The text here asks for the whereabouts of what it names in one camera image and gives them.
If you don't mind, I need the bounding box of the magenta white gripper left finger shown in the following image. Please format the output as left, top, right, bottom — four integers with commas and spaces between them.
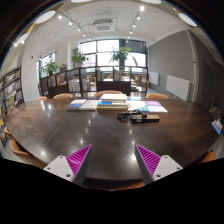
44, 145, 92, 186

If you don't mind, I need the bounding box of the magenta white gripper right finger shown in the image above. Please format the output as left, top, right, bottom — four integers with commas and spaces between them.
135, 145, 182, 184

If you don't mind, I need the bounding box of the black power strip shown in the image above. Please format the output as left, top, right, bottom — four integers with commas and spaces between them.
131, 115, 160, 123

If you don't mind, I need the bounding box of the dark round wooden table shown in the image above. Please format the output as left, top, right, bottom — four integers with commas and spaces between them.
5, 99, 218, 189

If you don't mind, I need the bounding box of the orange chair near left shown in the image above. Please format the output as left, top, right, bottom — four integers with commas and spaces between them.
4, 127, 46, 169

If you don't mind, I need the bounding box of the orange chair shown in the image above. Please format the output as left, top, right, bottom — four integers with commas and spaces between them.
146, 93, 169, 99
53, 93, 73, 99
94, 90, 123, 97
202, 151, 216, 163
4, 127, 46, 169

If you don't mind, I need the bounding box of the orange chair near right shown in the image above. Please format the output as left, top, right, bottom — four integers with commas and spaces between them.
202, 151, 216, 163

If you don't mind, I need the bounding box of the purple white magazine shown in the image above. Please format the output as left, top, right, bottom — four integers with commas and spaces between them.
145, 101, 167, 113

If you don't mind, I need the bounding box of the blue cover book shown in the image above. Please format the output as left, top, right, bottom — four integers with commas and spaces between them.
66, 99, 85, 111

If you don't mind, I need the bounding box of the colourful open magazine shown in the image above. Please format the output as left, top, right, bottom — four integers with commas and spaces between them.
127, 101, 149, 112

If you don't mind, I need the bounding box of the white cover book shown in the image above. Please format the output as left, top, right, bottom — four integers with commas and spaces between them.
80, 100, 98, 111

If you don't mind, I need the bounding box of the orange chair far right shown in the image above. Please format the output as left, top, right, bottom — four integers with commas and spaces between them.
146, 93, 169, 99

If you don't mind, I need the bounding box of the orange chair far left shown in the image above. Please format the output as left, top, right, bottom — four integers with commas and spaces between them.
53, 93, 73, 99

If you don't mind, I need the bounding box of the stack of books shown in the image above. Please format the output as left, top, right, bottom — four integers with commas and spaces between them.
97, 94, 127, 109

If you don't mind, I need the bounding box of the small blue white box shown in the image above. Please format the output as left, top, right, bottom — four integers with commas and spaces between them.
212, 119, 223, 134

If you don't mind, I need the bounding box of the orange chair far centre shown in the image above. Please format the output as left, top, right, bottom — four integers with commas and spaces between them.
94, 90, 123, 97

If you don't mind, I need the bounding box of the dark wooden shelf divider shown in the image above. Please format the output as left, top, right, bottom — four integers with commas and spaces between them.
40, 66, 148, 98

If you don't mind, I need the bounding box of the green potted plant left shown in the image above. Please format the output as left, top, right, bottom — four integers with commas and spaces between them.
43, 62, 60, 76

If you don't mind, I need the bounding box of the green potted plant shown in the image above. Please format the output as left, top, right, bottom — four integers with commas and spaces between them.
43, 62, 60, 76
110, 46, 131, 66
71, 52, 88, 68

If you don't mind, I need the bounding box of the green potted plant middle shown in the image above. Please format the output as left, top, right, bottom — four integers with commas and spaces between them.
71, 52, 88, 68

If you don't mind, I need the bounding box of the green potted plant centre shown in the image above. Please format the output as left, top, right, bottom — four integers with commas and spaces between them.
110, 46, 131, 66

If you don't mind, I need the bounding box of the ceiling air conditioner unit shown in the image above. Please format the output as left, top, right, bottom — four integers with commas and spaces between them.
93, 18, 115, 32

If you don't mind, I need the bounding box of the black charger with cable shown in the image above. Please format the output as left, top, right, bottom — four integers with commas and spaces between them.
117, 111, 147, 121

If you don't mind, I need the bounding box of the white wall radiator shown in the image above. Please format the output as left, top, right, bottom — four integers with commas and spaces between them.
166, 75, 190, 101

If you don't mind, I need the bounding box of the left wall bookshelf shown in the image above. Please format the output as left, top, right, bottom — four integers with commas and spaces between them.
0, 67, 24, 146

